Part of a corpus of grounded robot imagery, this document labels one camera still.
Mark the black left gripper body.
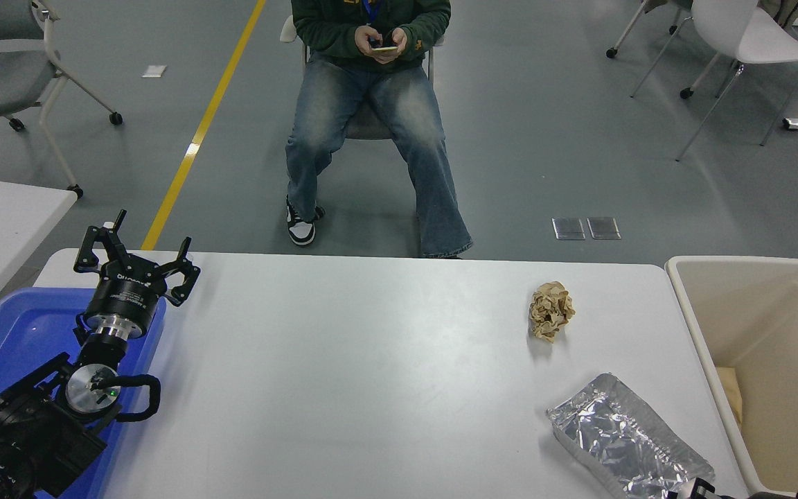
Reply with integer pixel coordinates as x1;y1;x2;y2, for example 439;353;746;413
85;263;167;326

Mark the silver foil tray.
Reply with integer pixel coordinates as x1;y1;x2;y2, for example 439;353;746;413
546;373;716;499

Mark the tan paper ball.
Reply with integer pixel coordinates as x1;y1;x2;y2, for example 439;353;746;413
529;281;576;343

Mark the person's right hand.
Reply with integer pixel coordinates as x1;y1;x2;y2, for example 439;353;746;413
355;26;382;59

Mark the person's left hand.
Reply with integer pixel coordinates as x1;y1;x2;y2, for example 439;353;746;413
377;28;408;64

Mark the tan cardboard piece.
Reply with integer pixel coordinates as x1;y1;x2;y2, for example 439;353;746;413
716;366;744;425

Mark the large pale plastic bin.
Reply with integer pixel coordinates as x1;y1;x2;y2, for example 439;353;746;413
665;256;798;497

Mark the blue plastic tray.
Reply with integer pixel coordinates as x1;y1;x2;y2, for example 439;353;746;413
0;288;168;499

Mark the person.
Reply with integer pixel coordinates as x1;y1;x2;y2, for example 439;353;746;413
284;0;474;260

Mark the white-legged caster chair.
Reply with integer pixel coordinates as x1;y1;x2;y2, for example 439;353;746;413
605;0;743;99

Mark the white chair with metal legs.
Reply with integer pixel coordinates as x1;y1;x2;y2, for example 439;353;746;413
631;0;798;161

